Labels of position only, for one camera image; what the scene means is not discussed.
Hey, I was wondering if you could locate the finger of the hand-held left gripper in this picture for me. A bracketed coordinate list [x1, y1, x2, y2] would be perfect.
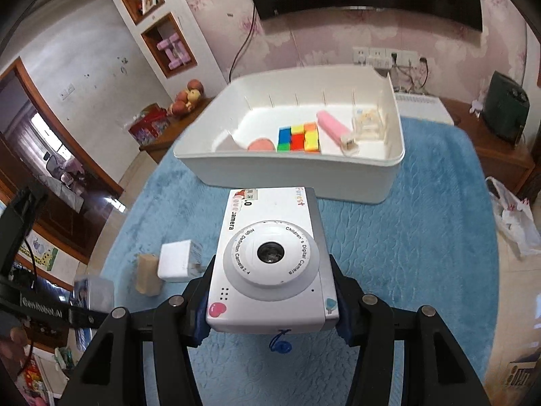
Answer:
[68, 304, 108, 330]

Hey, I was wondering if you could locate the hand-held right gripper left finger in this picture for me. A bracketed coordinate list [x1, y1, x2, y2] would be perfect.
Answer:
[70, 254, 218, 406]

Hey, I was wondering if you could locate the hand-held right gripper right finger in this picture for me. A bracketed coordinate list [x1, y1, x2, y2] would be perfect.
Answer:
[325, 254, 493, 406]

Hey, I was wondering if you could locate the white toy camera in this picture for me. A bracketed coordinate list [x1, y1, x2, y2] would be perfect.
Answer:
[206, 186, 341, 354]

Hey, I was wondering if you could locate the white plastic storage bin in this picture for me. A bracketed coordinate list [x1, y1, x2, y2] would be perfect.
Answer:
[173, 64, 406, 206]

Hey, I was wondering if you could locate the pink round disc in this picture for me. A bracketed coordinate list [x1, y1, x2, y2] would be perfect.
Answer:
[247, 136, 276, 152]

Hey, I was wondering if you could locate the colourful puzzle cube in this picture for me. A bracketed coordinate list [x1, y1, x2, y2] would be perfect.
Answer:
[276, 122, 322, 154]

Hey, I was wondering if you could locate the pink hair roller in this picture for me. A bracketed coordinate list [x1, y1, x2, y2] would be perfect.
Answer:
[317, 110, 360, 155]

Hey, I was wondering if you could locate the person's left hand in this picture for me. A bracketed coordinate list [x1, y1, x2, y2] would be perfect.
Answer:
[0, 325, 32, 383]

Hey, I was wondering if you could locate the clear box with blue print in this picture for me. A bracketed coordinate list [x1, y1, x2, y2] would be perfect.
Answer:
[73, 277, 116, 311]

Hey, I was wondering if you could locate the colourful printed board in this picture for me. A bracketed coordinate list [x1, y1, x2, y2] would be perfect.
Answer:
[17, 232, 57, 271]

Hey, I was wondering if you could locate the white charger plug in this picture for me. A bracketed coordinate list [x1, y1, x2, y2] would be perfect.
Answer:
[157, 240, 208, 283]

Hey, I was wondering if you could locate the beige block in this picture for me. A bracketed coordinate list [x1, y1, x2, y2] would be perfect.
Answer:
[135, 254, 163, 296]

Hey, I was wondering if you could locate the blue fluffy mat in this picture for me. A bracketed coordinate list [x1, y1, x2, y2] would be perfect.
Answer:
[99, 116, 501, 406]

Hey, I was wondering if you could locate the printed cardboard box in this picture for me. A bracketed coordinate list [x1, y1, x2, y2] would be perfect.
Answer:
[507, 361, 541, 395]

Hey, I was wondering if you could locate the wooden side cabinet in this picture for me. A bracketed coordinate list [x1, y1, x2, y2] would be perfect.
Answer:
[139, 96, 216, 165]

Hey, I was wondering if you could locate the white plastic bag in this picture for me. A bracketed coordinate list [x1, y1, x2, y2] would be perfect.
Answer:
[485, 176, 541, 256]

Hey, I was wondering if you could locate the red gift box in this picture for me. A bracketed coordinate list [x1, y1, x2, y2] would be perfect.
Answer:
[128, 104, 170, 145]

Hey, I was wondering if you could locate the clear small packet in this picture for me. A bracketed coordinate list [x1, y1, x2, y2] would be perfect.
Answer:
[352, 108, 390, 141]

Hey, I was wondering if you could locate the wooden television cabinet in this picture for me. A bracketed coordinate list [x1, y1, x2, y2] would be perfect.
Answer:
[440, 95, 535, 195]

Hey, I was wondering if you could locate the pile of peaches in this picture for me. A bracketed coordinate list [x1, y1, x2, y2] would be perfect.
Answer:
[169, 80, 204, 117]

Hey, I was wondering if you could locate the white set-top box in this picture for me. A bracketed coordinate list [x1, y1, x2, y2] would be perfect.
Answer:
[393, 91, 455, 127]

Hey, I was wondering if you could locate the dark green air fryer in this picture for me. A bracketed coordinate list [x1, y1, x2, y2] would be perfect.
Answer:
[483, 70, 530, 144]

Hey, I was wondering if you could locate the black television cable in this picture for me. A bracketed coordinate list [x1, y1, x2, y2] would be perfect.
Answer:
[228, 2, 256, 85]

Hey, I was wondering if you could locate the white wall shelf unit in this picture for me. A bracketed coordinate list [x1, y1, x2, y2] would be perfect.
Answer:
[96, 0, 227, 94]

